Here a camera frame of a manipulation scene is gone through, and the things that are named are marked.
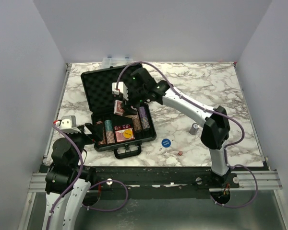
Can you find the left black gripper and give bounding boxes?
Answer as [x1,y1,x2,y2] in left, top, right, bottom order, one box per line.
[65,122,103,167]

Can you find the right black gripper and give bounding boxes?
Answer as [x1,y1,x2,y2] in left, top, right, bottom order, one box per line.
[120,88,147,116]

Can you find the red playing card deck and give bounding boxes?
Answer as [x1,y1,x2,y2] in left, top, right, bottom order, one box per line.
[113,100,124,116]

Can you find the black poker set case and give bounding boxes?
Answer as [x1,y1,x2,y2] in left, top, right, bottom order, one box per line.
[81,64,156,159]

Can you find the purple grey chip stack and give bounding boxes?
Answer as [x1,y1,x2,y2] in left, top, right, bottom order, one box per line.
[189,123,199,135]

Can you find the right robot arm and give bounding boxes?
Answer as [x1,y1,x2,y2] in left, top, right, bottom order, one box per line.
[127,67,230,188]

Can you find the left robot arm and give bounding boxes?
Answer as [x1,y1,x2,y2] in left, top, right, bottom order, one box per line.
[42,118,104,230]

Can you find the orange chip stack upper right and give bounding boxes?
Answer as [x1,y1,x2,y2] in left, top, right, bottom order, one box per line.
[132,115,141,125]

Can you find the orange chip stack left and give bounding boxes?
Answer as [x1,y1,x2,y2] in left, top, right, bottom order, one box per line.
[96,120,107,146]

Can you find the green chip stack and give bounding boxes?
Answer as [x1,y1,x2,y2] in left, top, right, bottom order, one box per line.
[104,119,113,132]

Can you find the orange chip stack lower middle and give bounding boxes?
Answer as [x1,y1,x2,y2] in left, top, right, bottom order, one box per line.
[106,131,115,144]

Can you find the red dice in case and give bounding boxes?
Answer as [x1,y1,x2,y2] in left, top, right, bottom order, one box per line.
[114,124,131,131]

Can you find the red card deck in case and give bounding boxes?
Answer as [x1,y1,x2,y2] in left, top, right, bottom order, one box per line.
[115,128,135,143]

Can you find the yellow big blind button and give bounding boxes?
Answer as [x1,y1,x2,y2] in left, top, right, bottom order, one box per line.
[123,129,134,139]

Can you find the blue small blind button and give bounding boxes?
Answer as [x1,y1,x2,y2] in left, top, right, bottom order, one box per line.
[161,138,171,148]

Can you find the clear plastic box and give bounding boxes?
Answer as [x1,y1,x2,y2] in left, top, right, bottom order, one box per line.
[100,57,134,69]

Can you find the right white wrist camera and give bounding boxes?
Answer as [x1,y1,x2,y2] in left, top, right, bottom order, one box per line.
[111,81,129,101]

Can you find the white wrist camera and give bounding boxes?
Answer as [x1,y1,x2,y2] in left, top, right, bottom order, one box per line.
[111,81,129,101]
[53,115,81,134]

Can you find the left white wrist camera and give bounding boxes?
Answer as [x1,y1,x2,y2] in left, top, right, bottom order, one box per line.
[53,115,81,134]

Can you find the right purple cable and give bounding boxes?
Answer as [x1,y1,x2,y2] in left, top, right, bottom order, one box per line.
[116,61,259,209]

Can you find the purple cable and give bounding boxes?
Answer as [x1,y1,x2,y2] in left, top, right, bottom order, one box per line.
[116,61,259,209]
[45,121,129,230]

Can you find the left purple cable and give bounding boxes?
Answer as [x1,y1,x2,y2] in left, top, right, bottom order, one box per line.
[45,121,129,230]

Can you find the black mounting rail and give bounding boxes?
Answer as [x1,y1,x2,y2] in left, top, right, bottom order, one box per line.
[80,166,239,199]

